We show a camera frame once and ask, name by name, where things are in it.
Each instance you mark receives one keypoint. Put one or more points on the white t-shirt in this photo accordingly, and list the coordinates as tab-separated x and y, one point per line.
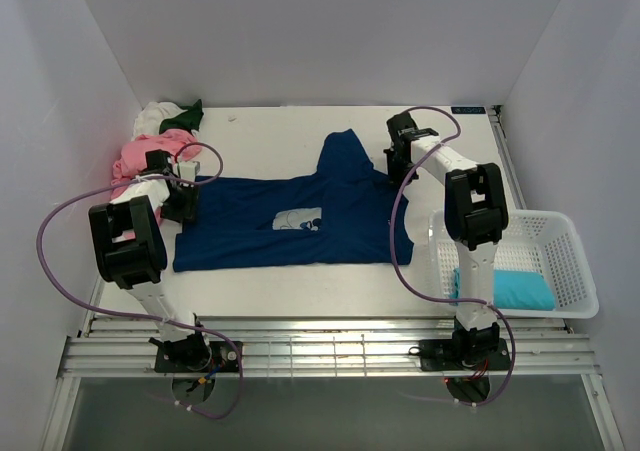
150	118

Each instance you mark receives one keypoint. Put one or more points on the blue label sticker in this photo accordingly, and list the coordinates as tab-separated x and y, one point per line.
468	110

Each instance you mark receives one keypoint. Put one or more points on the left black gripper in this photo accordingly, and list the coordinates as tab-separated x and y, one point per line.
188	211

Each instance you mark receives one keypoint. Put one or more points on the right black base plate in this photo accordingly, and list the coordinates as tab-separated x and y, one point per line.
440	355

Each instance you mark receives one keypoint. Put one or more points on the pink t-shirt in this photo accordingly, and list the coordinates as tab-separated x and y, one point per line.
132	161

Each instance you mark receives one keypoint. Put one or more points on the dark green t-shirt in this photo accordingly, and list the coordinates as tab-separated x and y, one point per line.
189	119

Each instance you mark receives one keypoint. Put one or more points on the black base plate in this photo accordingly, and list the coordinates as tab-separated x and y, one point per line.
440	355
194	355

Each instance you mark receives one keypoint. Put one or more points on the rolled turquoise t-shirt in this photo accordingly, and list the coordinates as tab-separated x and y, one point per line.
521	290

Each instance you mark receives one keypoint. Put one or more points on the white plastic basket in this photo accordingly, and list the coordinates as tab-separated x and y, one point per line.
541	242

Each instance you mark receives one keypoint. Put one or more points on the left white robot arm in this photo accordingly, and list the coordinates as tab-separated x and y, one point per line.
131	253

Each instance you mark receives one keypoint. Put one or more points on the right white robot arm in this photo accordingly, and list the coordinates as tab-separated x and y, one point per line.
475	217

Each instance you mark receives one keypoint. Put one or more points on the navy blue printed t-shirt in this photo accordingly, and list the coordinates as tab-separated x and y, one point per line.
345	213

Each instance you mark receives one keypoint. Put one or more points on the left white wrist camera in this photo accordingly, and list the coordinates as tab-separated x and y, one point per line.
187	170

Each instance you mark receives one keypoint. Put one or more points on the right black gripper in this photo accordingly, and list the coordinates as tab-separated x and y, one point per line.
395	178

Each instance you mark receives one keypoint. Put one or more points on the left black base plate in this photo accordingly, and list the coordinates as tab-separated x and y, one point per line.
194	355

